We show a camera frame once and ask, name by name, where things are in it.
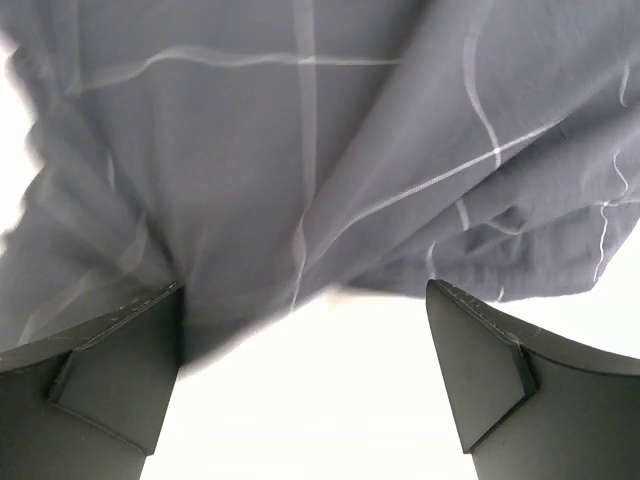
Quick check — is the dark grey checked pillowcase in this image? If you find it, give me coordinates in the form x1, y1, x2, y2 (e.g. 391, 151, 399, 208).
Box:
1, 1, 639, 361

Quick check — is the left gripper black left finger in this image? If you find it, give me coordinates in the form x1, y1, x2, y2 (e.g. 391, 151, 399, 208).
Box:
1, 284, 183, 480

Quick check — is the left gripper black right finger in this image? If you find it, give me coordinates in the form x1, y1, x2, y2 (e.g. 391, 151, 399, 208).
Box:
426, 280, 639, 480

